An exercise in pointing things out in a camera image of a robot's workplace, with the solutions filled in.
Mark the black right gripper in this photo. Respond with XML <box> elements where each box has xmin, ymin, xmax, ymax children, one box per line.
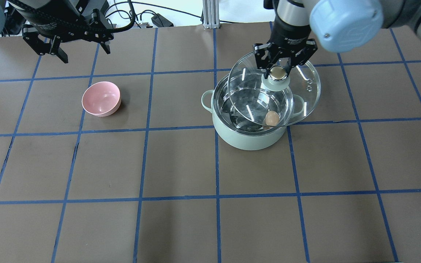
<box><xmin>253</xmin><ymin>20</ymin><xmax>318</xmax><ymax>79</ymax></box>

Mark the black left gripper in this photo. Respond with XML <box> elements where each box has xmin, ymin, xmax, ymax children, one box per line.
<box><xmin>17</xmin><ymin>0</ymin><xmax>113</xmax><ymax>64</ymax></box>

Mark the glass pot lid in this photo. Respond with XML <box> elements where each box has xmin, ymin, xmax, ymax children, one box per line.
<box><xmin>228</xmin><ymin>52</ymin><xmax>321</xmax><ymax>121</ymax></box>

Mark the beige egg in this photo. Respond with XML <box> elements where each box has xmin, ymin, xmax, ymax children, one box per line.
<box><xmin>264</xmin><ymin>111</ymin><xmax>280</xmax><ymax>127</ymax></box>

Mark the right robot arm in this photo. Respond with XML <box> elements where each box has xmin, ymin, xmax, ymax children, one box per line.
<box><xmin>254</xmin><ymin>0</ymin><xmax>421</xmax><ymax>73</ymax></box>

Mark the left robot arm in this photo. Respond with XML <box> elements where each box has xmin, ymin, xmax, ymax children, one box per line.
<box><xmin>0</xmin><ymin>0</ymin><xmax>114</xmax><ymax>63</ymax></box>

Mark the mint green electric pot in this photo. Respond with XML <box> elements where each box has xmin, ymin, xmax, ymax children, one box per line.
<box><xmin>201</xmin><ymin>75</ymin><xmax>306</xmax><ymax>151</ymax></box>

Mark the pink bowl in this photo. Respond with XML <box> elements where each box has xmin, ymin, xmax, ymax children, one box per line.
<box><xmin>81</xmin><ymin>81</ymin><xmax>122</xmax><ymax>117</ymax></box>

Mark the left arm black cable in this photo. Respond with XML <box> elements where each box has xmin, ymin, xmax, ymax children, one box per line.
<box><xmin>10</xmin><ymin>0</ymin><xmax>136</xmax><ymax>33</ymax></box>

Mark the aluminium frame post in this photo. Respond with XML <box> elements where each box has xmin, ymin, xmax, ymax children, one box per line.
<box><xmin>202</xmin><ymin>0</ymin><xmax>221</xmax><ymax>29</ymax></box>

